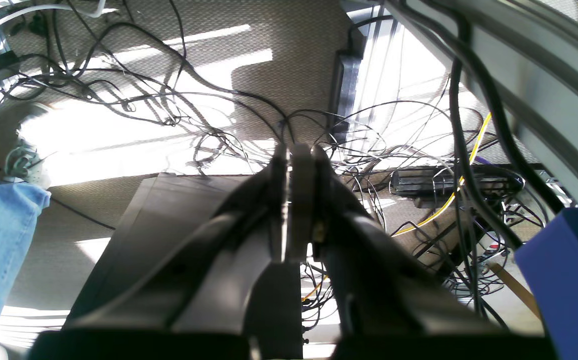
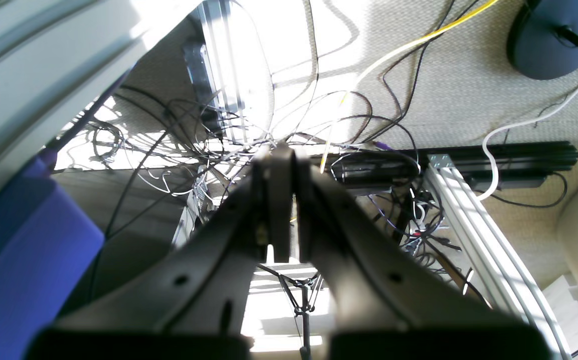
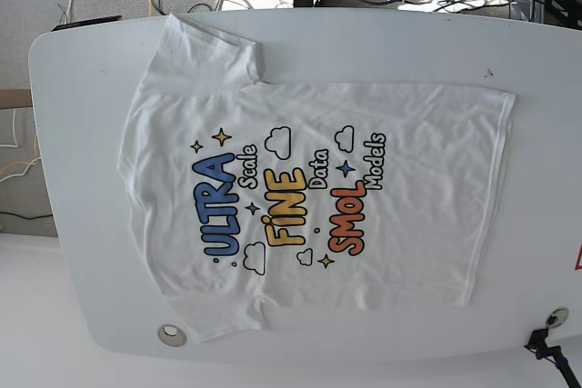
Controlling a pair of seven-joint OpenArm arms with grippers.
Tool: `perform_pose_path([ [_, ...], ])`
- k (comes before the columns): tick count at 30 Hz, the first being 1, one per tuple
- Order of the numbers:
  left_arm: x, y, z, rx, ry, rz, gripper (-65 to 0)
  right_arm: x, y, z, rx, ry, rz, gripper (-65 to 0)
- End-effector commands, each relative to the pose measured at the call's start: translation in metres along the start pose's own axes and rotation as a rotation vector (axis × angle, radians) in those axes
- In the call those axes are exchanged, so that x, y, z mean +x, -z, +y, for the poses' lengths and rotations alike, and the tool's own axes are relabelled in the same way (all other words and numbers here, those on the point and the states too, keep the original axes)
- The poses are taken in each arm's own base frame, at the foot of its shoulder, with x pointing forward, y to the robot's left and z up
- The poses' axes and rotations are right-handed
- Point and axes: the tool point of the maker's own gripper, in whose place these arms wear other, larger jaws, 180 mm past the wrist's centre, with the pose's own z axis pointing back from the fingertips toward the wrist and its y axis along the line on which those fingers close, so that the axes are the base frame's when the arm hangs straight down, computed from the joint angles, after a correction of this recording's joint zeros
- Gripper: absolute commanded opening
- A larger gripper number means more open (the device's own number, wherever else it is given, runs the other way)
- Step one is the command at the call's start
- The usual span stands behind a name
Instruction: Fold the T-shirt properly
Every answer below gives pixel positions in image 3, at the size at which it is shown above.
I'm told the left metal table grommet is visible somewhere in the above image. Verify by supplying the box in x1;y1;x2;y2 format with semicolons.
157;324;187;348

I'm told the metal table grommet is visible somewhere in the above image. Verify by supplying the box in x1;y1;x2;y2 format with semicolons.
157;324;187;348
546;307;569;329

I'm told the right metal table grommet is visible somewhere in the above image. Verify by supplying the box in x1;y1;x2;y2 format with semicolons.
546;307;569;329

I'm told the white printed T-shirt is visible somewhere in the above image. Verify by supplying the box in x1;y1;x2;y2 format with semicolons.
117;15;516;343

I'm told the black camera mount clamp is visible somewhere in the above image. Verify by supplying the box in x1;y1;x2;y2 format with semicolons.
524;328;581;388

